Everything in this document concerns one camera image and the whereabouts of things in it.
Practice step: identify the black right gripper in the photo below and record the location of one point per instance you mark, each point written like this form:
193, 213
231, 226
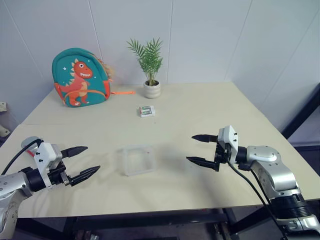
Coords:
221, 157

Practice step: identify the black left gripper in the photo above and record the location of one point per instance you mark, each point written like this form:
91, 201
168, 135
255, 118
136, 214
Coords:
58, 176

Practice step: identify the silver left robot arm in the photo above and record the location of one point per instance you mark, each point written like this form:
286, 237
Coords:
12, 185

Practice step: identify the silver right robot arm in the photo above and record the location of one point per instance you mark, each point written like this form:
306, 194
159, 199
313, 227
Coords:
272, 170

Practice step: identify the clear plastic square container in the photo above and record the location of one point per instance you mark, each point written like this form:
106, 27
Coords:
137, 160

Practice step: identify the small white battery pack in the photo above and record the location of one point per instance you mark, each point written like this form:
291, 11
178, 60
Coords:
147, 111

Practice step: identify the beige object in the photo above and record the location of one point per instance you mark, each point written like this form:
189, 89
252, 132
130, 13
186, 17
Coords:
3, 132
2, 106

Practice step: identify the teal dinosaur backpack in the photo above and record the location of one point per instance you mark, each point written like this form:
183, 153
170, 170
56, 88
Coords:
75, 77

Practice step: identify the potted green palm plant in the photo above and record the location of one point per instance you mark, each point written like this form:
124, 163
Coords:
151, 75

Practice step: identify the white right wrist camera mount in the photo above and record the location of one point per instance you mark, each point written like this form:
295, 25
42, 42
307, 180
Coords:
228, 140

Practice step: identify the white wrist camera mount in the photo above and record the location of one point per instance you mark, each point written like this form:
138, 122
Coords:
44, 155
228, 140

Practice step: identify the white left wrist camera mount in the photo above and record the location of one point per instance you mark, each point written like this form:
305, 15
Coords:
44, 155

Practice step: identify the black metal table frame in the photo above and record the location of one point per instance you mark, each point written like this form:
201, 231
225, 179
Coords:
150, 221

